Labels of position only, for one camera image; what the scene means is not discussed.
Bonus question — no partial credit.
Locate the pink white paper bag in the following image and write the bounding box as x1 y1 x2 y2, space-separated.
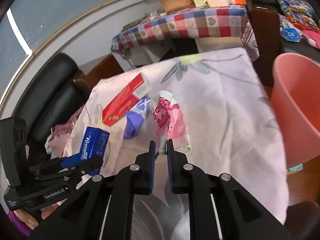
150 90 191 154

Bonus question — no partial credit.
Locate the purple bag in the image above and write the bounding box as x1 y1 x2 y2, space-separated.
123 95 151 139

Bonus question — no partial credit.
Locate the blue Tempo tissue pack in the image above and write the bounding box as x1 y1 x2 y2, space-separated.
79 126 110 176

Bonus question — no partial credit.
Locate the red medicine box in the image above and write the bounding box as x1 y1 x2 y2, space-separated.
102 73 151 127

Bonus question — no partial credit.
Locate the pink plastic trash bucket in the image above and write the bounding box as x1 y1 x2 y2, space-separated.
271 53 319 168

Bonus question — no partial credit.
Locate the person's left hand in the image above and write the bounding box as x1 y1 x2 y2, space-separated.
14 204 59 230

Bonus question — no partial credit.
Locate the pink garment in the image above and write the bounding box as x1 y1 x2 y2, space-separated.
44 131 71 158

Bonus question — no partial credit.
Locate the pink floral table cloth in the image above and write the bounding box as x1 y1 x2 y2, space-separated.
63 48 289 239

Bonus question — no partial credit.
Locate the maroon velvet cloth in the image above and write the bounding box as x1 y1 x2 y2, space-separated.
50 105 84 140

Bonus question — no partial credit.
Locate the wooden side table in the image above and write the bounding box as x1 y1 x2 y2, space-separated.
79 54 124 88

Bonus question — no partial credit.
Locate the black leather sofa left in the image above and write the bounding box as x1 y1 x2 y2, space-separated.
12 53 91 152

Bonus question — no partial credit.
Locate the checkered tablecloth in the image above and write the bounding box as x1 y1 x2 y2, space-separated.
111 5 260 62

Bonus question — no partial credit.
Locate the white plastic tray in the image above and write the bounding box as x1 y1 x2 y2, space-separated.
206 0 230 8

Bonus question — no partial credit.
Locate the wooden armrest cabinet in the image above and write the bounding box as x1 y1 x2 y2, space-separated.
247 4 281 87

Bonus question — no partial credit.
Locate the blue plastic package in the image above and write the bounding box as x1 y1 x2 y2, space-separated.
280 28 300 42

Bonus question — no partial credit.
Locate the colourful patterned cushion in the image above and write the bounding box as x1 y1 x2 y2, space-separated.
277 0 319 33

